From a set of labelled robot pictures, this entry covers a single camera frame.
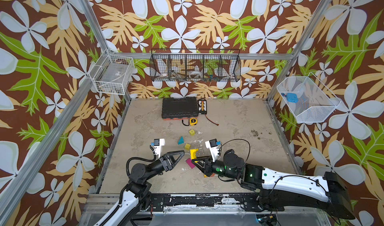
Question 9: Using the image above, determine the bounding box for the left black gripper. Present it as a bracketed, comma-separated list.
[143, 149, 183, 183]

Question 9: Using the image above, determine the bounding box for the magenta block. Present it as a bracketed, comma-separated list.
[186, 159, 195, 169]

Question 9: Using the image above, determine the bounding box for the yellow arch block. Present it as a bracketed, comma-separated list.
[190, 149, 199, 160]

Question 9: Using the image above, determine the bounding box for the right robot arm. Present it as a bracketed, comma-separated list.
[190, 150, 356, 220]

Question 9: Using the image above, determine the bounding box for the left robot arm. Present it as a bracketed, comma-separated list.
[95, 150, 185, 226]

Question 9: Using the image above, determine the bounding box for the teal triangle block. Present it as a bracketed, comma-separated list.
[178, 137, 184, 145]

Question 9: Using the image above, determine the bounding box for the yellow tape measure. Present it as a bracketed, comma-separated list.
[189, 118, 198, 126]

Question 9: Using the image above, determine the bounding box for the black tool case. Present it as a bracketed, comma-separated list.
[162, 97, 199, 120]

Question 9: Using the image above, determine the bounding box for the black battery holder box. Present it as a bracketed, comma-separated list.
[198, 99, 208, 115]

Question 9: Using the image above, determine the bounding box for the blue object in basket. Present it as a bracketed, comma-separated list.
[285, 93, 299, 103]

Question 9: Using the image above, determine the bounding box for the white mesh basket right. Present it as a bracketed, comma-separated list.
[277, 73, 342, 124]

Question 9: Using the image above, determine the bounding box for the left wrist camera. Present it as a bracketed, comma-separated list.
[150, 139, 165, 160]

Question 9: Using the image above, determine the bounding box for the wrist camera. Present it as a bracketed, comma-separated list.
[150, 139, 165, 160]
[205, 139, 221, 162]

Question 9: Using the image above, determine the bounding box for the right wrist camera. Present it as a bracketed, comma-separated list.
[205, 139, 221, 162]

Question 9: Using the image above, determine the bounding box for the red cable piece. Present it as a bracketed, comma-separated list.
[205, 114, 220, 127]

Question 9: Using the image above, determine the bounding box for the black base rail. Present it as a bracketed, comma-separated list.
[147, 193, 276, 213]

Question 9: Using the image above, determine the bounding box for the black wire basket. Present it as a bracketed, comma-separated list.
[149, 49, 242, 82]

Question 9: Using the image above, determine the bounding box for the white wire basket left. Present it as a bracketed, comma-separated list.
[90, 50, 135, 96]

